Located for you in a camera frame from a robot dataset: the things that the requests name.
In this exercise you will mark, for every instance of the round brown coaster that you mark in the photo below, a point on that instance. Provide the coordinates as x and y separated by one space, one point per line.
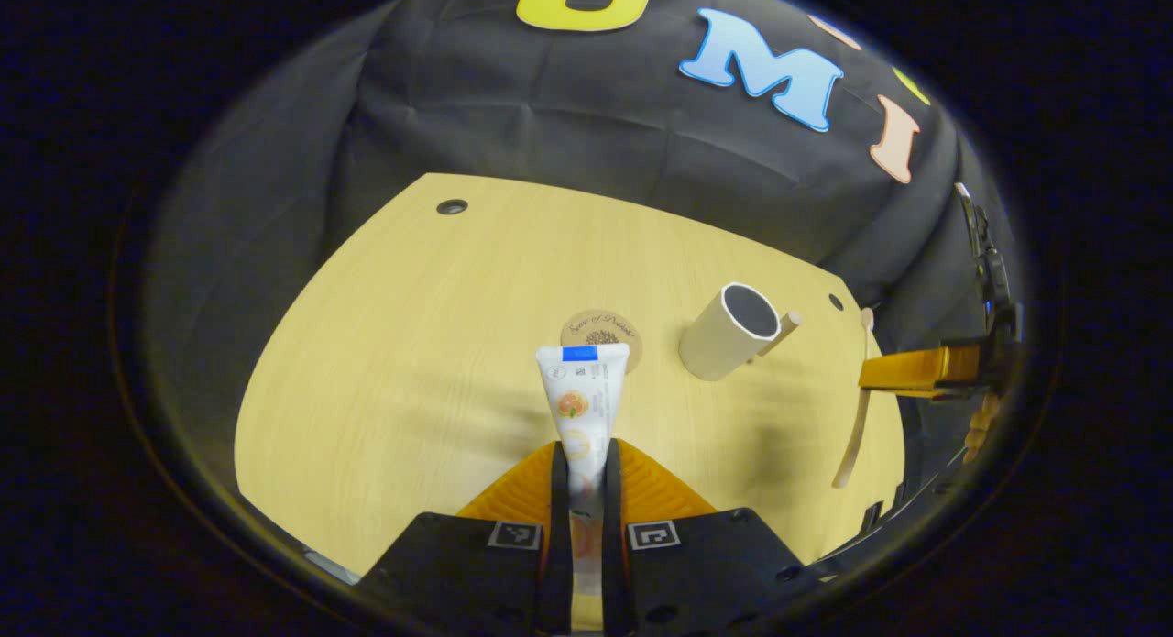
600 325

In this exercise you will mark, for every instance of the beige toothbrush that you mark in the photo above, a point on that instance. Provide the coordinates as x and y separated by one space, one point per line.
856 440

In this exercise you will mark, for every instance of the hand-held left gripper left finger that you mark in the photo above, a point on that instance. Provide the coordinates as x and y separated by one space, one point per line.
559 527

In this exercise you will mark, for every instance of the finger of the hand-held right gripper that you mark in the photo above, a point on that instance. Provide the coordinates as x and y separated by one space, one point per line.
916 371

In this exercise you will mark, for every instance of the white toothpaste tube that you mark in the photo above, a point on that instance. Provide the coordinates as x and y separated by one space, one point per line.
582 408

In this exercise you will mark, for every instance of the light wooden desktop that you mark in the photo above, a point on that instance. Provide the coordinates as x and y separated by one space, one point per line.
412 362

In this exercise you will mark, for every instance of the black backdrop cloth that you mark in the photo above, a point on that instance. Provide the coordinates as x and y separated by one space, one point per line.
550 115

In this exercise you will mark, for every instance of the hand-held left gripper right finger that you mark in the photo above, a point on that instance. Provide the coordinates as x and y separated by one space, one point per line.
614 545

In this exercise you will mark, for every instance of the white cup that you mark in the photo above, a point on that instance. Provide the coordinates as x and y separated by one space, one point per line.
715 348

